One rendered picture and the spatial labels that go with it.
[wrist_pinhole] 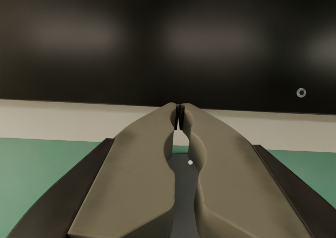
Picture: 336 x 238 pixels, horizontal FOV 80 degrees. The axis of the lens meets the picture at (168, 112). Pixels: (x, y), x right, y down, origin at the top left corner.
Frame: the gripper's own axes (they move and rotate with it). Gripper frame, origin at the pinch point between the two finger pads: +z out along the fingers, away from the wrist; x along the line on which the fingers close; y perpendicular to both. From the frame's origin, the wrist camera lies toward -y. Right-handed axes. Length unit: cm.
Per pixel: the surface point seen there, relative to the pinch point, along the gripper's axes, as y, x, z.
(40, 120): 6.4, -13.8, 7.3
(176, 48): -1.2, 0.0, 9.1
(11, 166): 69, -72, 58
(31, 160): 66, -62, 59
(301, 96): 2.2, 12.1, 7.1
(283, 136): 6.9, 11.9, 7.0
